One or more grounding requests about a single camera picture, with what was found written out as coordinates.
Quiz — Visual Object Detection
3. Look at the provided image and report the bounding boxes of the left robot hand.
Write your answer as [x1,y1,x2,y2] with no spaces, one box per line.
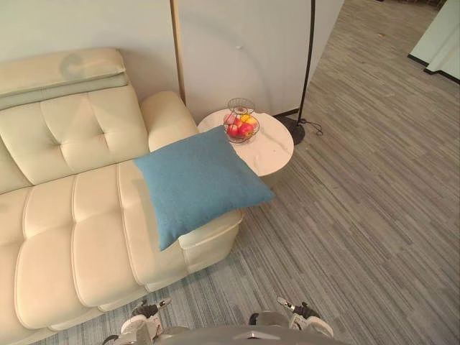
[130,296,173,321]

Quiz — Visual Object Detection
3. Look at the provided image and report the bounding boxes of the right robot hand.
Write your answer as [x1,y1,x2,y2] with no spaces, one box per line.
[275,296,321,321]

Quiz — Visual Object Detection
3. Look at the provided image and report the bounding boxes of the blue square cushion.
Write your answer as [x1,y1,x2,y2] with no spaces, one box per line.
[132,124,276,252]

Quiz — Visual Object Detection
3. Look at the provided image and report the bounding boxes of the grey robot torso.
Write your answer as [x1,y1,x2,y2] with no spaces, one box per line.
[143,310,293,345]

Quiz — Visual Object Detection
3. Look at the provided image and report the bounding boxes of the cream leather tufted sofa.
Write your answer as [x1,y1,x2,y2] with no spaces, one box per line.
[0,46,244,345]

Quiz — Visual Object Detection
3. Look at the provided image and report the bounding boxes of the round white marble side table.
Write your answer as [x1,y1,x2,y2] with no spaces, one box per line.
[196,109,295,190]

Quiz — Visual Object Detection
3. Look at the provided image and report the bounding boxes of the black arc floor lamp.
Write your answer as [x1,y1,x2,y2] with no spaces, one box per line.
[275,0,318,145]

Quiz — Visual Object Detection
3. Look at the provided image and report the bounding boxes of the black lamp power cable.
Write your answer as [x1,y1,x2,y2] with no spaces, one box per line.
[297,118,324,137]

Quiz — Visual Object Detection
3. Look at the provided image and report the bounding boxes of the wire fruit basket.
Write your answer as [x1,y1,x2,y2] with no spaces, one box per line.
[223,97,261,144]

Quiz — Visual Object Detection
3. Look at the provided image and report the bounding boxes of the light wooden wall trim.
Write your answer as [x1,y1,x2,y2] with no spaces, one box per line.
[169,0,187,106]

